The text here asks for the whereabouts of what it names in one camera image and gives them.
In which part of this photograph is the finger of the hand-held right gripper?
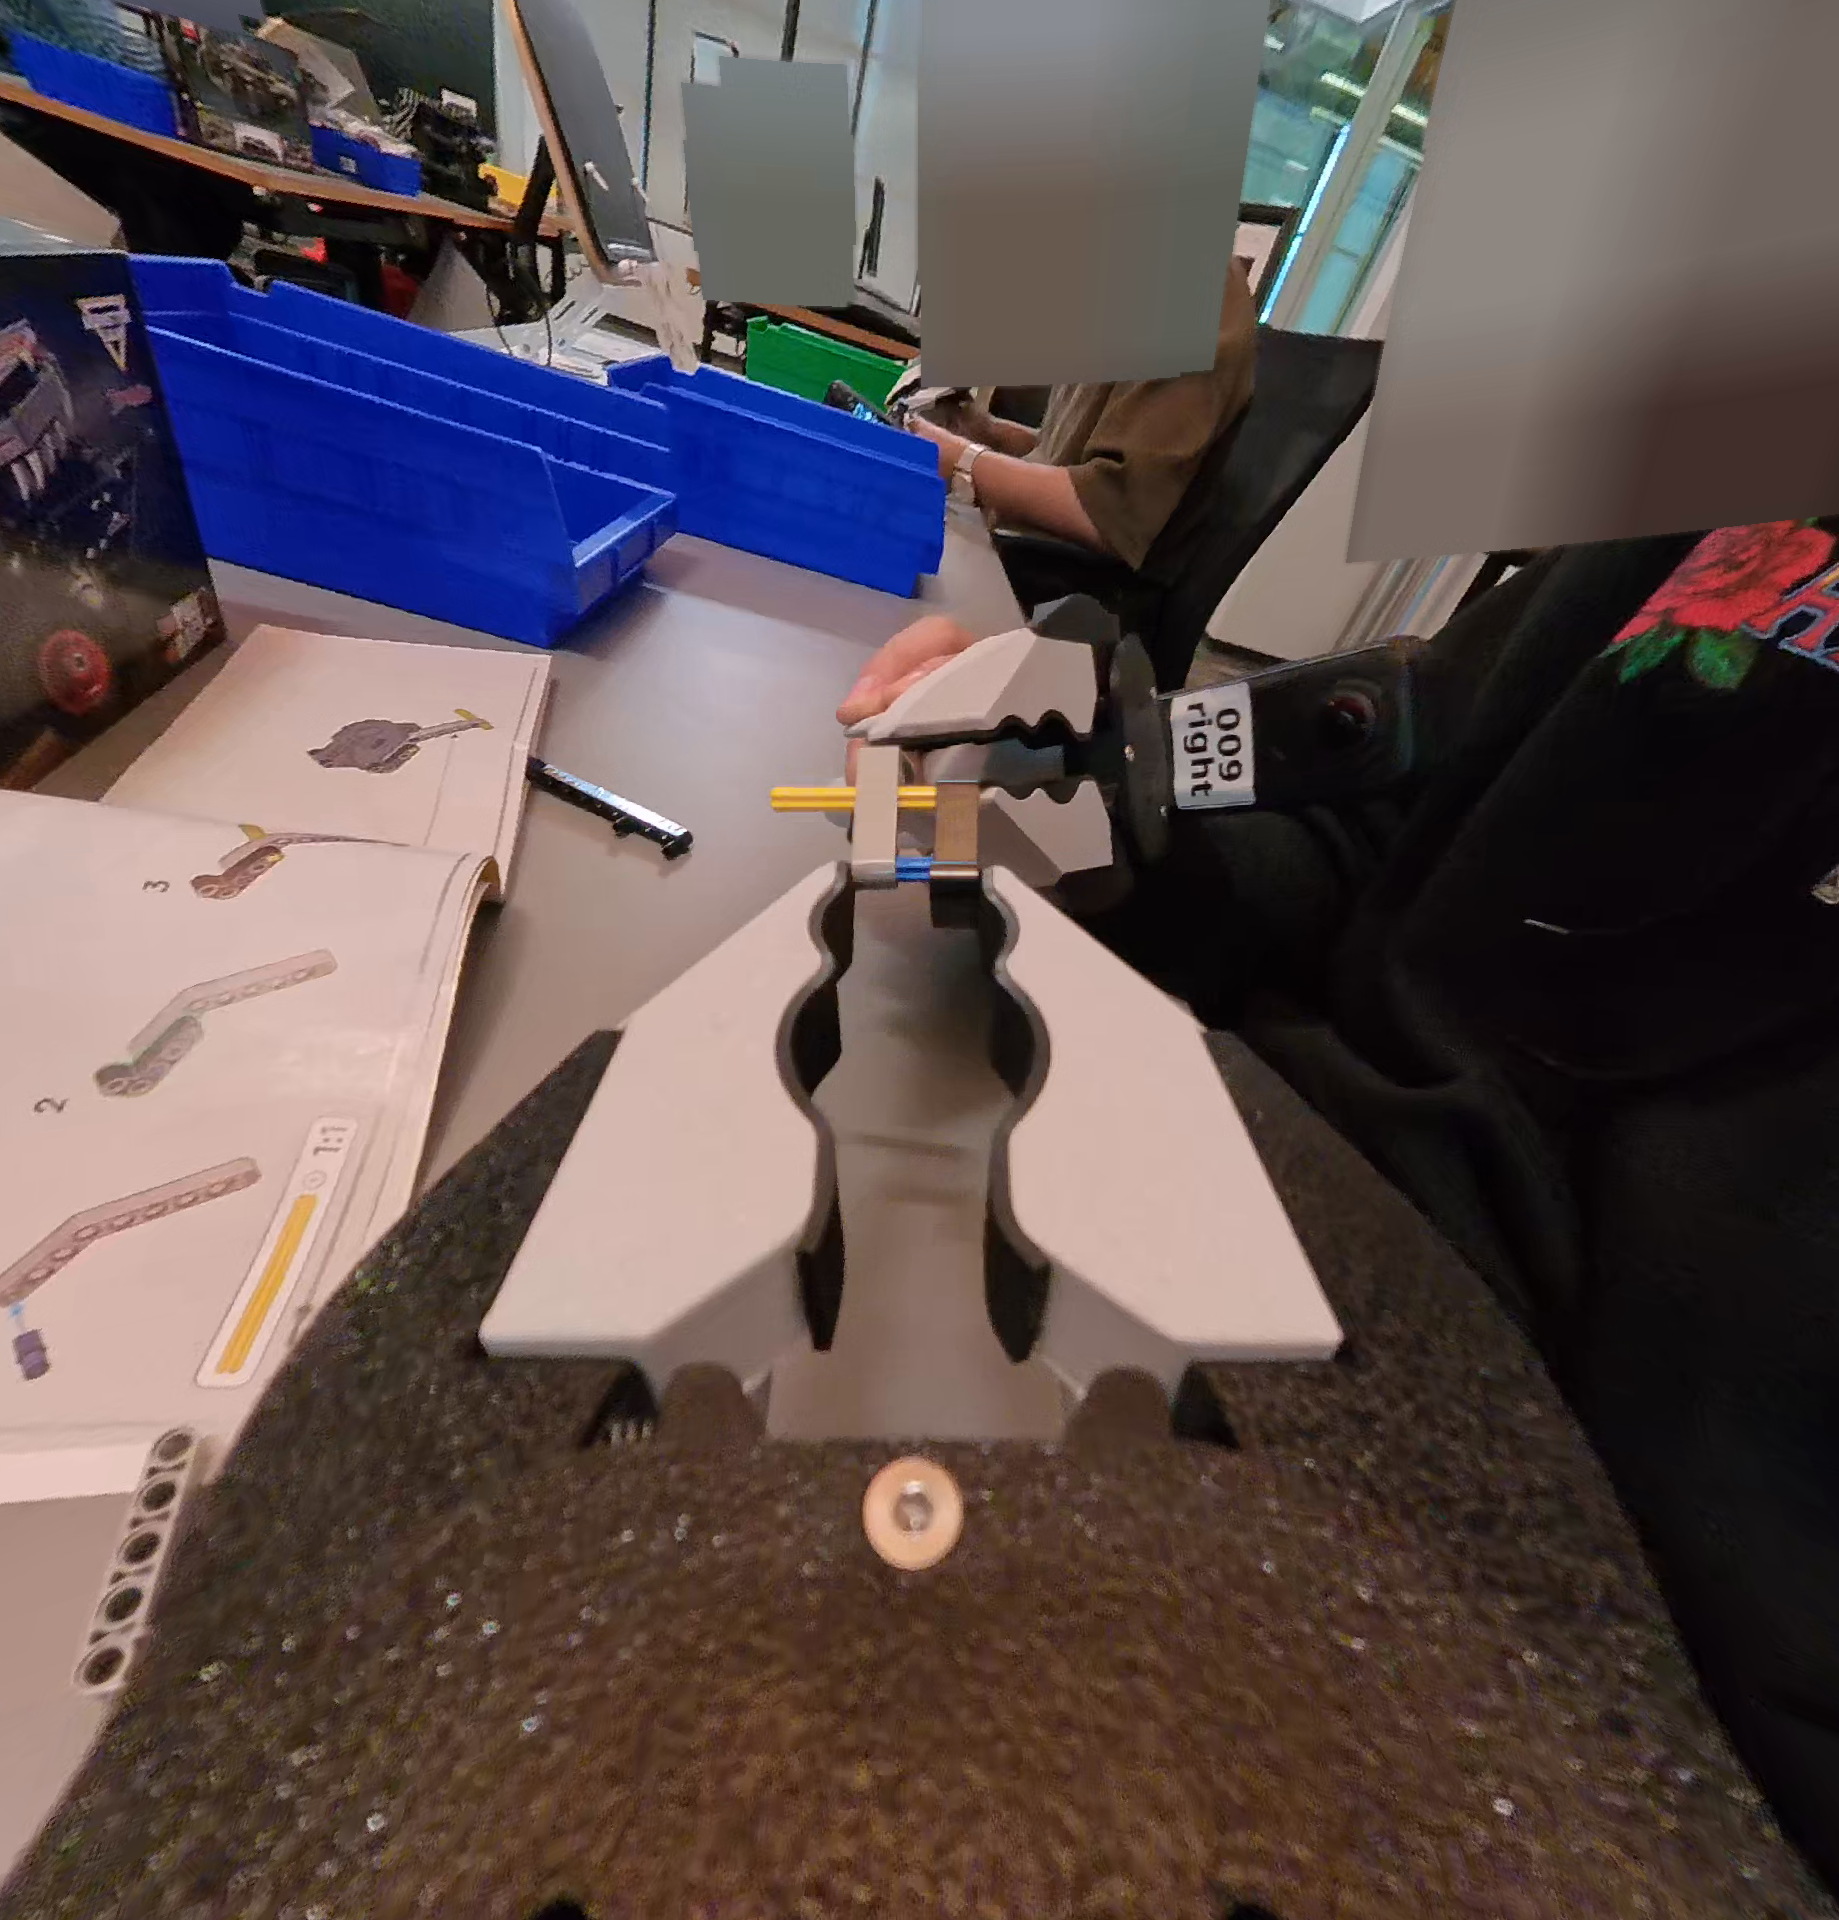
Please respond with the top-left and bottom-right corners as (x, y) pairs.
(844, 594), (1127, 750)
(931, 740), (1119, 891)

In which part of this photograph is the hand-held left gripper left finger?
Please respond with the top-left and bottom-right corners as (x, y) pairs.
(478, 863), (858, 1395)

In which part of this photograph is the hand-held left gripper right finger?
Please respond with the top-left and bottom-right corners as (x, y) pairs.
(983, 866), (1345, 1395)

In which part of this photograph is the grey toy beam assembly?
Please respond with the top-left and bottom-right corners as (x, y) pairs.
(770, 744), (987, 891)

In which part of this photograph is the another person's forearm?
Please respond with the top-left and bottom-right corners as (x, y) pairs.
(913, 412), (1115, 546)

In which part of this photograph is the person's right forearm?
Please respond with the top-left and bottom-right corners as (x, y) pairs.
(1099, 802), (1655, 1074)

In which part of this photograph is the grey desk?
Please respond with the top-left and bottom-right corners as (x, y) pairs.
(0, 516), (1213, 1920)

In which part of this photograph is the blue plastic bin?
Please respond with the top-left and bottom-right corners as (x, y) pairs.
(144, 323), (682, 653)
(128, 253), (676, 453)
(608, 355), (949, 601)

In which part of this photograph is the black office chair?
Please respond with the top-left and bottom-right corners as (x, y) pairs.
(991, 327), (1385, 696)

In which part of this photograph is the green plastic bin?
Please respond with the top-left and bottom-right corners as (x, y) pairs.
(742, 312), (915, 411)

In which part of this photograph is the black toy beam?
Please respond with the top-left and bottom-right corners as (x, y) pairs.
(524, 757), (696, 863)

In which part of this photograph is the person's black printed hoodie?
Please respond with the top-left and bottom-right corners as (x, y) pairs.
(1075, 513), (1839, 1920)

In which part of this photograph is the open instruction booklet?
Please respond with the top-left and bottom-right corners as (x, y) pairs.
(0, 622), (556, 1511)

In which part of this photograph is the glass partition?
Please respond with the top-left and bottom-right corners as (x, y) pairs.
(1249, 0), (1453, 340)

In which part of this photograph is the light grey toy beam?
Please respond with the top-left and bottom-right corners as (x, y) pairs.
(74, 1425), (204, 1698)

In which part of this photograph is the black toy vehicle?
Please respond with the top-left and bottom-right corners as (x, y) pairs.
(392, 86), (502, 211)

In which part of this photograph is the small blue storage bin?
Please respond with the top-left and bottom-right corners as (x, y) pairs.
(308, 124), (426, 200)

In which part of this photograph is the dark toy set box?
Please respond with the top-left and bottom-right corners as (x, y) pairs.
(0, 246), (228, 792)

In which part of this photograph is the wooden table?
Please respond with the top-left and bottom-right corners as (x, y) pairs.
(0, 63), (580, 243)

